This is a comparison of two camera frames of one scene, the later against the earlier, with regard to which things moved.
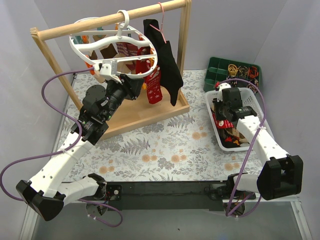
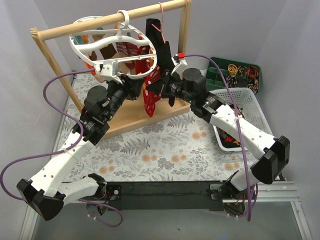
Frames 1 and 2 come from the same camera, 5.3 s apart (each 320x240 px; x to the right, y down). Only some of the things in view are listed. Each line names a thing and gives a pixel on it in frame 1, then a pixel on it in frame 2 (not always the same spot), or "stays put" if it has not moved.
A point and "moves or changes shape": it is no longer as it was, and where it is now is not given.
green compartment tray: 218,70 stays put
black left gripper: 130,86 stays put
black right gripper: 219,110 to 163,85
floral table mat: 182,147 stays put
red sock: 143,65 stays put
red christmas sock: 223,123 moves or changes shape
